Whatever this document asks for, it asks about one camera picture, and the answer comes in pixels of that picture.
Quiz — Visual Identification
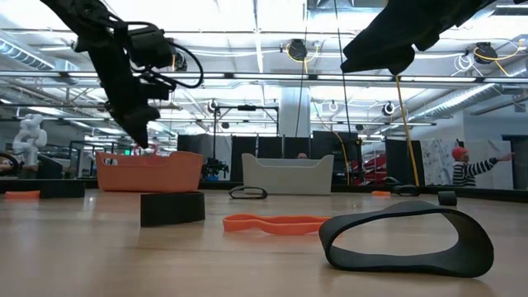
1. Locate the black curved hose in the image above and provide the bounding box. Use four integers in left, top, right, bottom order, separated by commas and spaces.
0, 151, 21, 172

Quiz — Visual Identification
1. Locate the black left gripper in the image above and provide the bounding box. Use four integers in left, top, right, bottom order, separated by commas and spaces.
88, 28, 171, 150

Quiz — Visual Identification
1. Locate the yellow hanging cable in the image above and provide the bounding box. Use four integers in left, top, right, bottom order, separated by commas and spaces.
394, 74, 421, 187

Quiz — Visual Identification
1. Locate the red background object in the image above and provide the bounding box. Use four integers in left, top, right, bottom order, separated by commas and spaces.
362, 154, 389, 182

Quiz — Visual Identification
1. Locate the orange plastic basket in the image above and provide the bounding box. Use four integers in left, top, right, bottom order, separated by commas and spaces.
95, 150, 205, 193

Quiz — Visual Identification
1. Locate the black background table frame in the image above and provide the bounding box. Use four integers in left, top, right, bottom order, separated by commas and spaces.
68, 139, 120, 178

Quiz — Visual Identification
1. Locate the white square column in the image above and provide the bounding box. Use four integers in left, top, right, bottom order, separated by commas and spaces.
280, 86, 311, 138

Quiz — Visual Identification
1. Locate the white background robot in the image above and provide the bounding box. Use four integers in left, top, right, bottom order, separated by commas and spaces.
12, 113, 48, 166

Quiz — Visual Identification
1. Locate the black aluminium table frame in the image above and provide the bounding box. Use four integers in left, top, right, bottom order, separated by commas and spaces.
0, 176, 528, 204

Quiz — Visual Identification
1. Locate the plain white cloth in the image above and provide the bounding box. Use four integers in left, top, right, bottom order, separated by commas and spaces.
465, 139, 515, 189

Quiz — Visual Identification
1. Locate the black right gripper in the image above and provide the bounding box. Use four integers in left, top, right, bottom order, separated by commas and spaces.
340, 0, 496, 76

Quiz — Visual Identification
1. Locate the patterned white cloth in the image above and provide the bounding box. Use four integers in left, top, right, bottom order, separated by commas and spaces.
420, 138, 455, 186

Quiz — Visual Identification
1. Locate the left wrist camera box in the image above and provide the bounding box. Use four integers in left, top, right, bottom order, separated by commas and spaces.
127, 24, 179, 70

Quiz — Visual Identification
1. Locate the white plastic basket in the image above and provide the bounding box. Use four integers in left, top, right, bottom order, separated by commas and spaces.
241, 153, 335, 196

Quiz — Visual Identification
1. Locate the black round bin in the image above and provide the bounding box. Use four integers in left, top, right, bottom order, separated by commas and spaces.
35, 154, 64, 179

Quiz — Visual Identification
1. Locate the black ceiling cable reel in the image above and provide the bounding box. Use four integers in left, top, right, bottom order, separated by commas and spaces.
171, 49, 189, 72
286, 38, 309, 63
473, 40, 499, 65

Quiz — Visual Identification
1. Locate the black tubular stand frame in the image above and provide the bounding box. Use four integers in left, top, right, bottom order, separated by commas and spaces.
212, 104, 281, 166

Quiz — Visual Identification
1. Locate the orange hanging cable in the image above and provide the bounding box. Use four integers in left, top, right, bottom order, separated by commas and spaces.
332, 130, 351, 186

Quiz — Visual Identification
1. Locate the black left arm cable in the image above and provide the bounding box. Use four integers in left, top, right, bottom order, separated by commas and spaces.
123, 20, 205, 90

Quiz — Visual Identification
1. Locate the black partition panel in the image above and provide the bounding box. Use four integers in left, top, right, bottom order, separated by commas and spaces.
230, 135, 311, 160
312, 130, 364, 186
177, 134, 226, 179
385, 139, 422, 186

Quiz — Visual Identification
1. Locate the thin black hanging cable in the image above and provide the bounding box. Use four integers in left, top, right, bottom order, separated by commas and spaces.
332, 0, 352, 134

